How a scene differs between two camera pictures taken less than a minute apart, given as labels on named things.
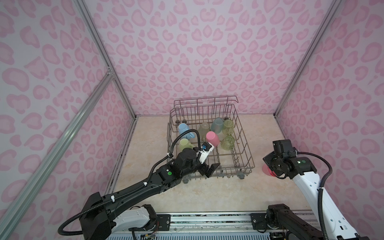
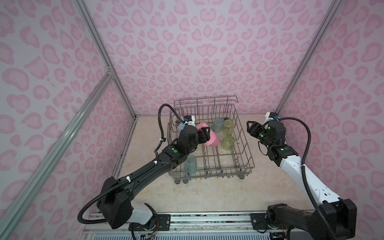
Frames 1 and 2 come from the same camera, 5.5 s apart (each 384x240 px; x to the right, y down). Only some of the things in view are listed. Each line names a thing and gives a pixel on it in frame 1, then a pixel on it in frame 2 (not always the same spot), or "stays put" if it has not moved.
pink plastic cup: [267, 171] to [201, 125]
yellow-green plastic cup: [227, 144] stays put
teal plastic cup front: [216, 126] stays put
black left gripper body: [203, 168] to [202, 136]
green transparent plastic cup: [228, 128] stays put
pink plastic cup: [213, 138] stays put
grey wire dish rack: [209, 127] stays put
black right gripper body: [273, 162] to [257, 131]
